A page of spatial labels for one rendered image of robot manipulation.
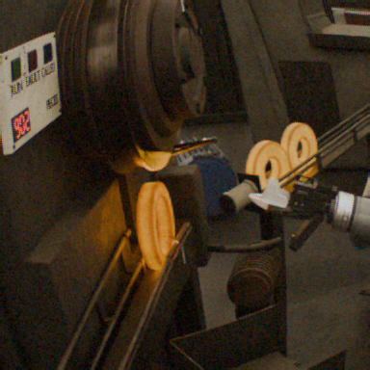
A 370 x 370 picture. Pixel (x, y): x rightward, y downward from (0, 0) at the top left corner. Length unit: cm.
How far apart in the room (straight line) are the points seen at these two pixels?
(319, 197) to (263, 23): 264
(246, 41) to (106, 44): 300
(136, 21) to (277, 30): 286
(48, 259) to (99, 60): 38
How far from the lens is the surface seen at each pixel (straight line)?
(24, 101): 124
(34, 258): 124
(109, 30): 137
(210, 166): 371
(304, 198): 170
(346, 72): 416
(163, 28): 143
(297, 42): 421
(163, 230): 172
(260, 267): 193
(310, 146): 222
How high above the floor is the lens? 131
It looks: 17 degrees down
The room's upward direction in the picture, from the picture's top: 9 degrees counter-clockwise
